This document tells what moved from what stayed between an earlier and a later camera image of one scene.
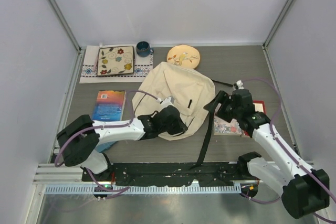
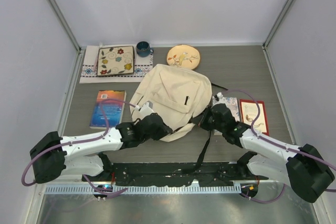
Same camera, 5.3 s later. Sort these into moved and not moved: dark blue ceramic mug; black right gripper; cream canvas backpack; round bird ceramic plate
Moved: black right gripper
Not moved: dark blue ceramic mug; cream canvas backpack; round bird ceramic plate
